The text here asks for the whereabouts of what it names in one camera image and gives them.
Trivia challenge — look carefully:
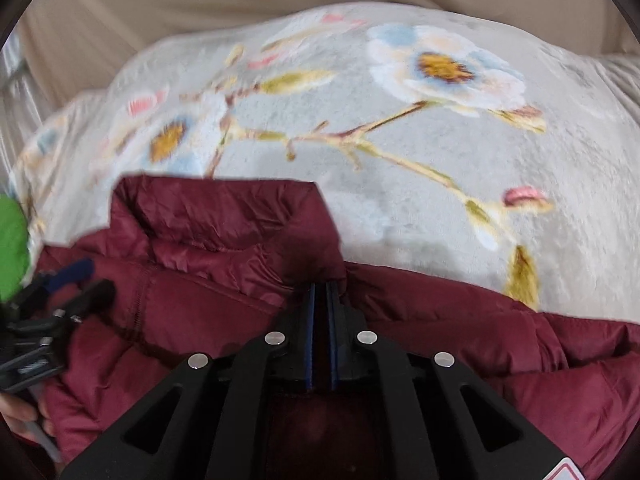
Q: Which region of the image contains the green cloth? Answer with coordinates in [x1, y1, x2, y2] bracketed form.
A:
[0, 194, 31, 303]

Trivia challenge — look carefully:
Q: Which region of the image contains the maroon quilted jacket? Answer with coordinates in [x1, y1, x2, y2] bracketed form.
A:
[32, 174, 640, 480]

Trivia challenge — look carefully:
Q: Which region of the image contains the floral fleece blanket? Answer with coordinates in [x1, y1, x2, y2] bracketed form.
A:
[7, 2, 640, 321]

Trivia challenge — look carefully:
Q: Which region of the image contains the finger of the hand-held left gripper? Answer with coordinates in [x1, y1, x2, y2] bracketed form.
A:
[55, 280, 117, 322]
[37, 258, 96, 297]

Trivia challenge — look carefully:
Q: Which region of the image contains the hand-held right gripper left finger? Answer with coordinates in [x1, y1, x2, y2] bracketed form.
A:
[60, 282, 321, 480]

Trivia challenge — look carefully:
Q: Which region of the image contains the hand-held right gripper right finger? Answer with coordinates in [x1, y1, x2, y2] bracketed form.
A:
[325, 282, 576, 480]

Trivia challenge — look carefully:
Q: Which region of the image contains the person's left hand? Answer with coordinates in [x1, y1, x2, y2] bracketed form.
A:
[0, 391, 56, 442]

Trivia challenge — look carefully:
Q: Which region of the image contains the white satin curtain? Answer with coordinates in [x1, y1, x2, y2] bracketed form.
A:
[0, 30, 36, 161]

